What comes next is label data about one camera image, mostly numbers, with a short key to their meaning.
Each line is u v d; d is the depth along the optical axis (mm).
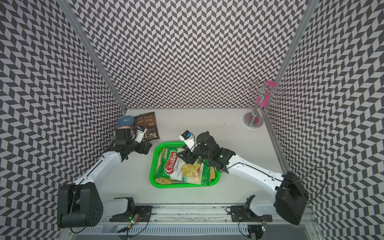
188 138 627
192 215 741
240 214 722
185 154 632
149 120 1087
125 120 1077
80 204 400
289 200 399
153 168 793
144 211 739
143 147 782
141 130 786
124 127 1021
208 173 763
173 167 788
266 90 908
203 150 598
